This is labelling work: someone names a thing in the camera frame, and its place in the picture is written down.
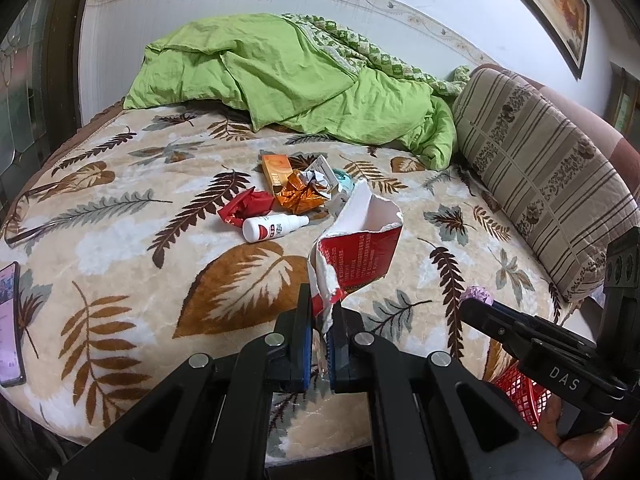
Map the leaf print blanket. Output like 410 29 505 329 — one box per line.
0 100 576 463

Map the white barcode box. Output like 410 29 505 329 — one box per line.
305 156 342 192

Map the green duvet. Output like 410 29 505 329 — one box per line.
123 12 458 171

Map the person's right hand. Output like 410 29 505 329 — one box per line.
537 392 621 468

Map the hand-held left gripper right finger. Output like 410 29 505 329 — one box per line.
325 302 583 480

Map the small framed picture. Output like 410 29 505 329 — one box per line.
607 62 640 136

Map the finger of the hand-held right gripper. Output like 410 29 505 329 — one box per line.
492 305 602 357
459 299 532 362

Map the blue cartoon tissue packet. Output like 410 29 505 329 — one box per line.
327 169 360 211

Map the orange foil wrapper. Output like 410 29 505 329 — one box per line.
274 170 328 217

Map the glass panel door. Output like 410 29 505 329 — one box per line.
0 0 96 221

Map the pink paper ball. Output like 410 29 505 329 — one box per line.
461 286 496 306

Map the green patterned quilt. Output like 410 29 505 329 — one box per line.
282 12 471 97

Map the white spray bottle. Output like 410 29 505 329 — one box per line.
242 212 311 244

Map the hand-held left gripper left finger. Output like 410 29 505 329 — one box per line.
57 284 313 480

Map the red crumpled wrapper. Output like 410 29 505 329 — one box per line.
218 187 276 227

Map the red plastic basket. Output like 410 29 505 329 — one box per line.
492 362 553 428

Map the striped floral pillow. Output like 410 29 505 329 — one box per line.
452 67 626 303

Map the smartphone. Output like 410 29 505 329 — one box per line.
0 261 26 387

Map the orange cardboard box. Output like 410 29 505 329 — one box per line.
261 154 297 197

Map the torn red carton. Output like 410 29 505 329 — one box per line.
309 180 403 342

